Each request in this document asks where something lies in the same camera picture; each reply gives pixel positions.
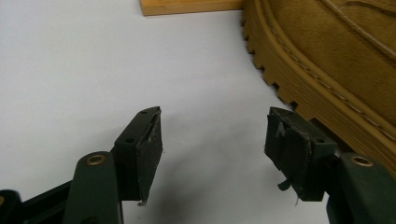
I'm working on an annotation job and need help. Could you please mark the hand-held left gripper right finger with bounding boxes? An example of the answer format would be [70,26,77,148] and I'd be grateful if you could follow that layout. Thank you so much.
[263,106,396,224]

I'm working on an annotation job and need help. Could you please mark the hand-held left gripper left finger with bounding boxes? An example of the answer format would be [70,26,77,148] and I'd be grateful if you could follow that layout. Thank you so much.
[63,105,163,224]

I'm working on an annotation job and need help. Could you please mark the tan suede boot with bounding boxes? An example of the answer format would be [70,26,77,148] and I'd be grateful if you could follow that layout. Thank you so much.
[240,0,396,177]

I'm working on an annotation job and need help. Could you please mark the wooden board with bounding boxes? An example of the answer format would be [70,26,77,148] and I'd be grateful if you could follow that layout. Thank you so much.
[139,0,245,17]

